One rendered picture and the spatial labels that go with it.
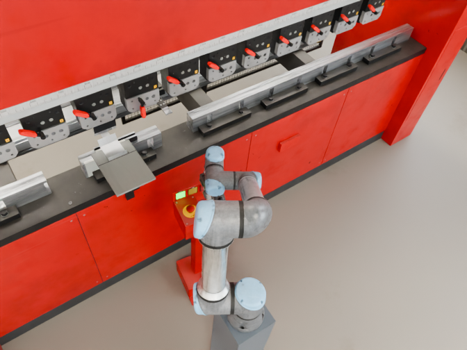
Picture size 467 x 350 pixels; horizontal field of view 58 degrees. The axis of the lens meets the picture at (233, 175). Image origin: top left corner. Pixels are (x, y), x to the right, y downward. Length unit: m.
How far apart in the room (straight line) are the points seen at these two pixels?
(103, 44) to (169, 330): 1.62
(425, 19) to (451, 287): 1.72
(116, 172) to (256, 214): 0.81
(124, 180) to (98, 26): 0.64
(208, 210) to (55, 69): 0.74
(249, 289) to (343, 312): 1.25
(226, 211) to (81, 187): 0.94
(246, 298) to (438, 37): 2.18
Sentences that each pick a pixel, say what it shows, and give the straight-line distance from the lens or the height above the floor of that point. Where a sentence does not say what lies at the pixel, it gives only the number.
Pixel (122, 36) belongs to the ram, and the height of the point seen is 1.54.
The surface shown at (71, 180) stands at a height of 0.87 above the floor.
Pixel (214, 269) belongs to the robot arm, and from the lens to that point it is 1.42.
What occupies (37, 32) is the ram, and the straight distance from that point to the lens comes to 1.54.
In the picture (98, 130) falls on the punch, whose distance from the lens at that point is 1.91.
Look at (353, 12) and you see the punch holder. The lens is 2.48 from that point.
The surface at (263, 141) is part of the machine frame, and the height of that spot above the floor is 0.71.
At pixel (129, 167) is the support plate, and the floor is 1.00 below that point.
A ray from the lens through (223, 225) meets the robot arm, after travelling 1.25.
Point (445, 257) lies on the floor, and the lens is 3.22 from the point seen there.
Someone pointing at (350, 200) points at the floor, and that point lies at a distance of 3.19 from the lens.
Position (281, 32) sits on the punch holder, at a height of 1.32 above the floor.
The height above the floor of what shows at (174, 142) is 0.88.
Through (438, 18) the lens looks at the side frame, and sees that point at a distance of 3.10.
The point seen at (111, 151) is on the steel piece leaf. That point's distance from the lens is 1.97.
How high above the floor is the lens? 2.46
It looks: 52 degrees down
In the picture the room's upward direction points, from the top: 7 degrees clockwise
